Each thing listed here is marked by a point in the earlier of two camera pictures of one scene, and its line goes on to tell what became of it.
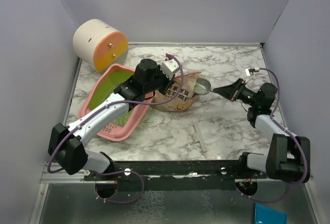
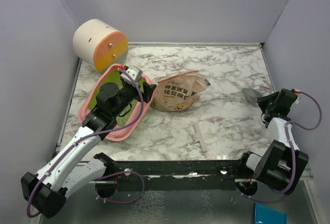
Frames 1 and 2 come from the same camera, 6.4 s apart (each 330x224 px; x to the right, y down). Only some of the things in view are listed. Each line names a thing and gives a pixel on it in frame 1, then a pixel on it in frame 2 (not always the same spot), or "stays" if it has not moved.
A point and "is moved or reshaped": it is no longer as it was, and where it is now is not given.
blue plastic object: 264,214 stays
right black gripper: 231,92 -> 262,101
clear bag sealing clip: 198,137 stays
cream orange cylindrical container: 98,43 stays
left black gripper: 167,82 -> 148,91
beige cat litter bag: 186,98 stays
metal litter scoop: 202,86 is moved or reshaped
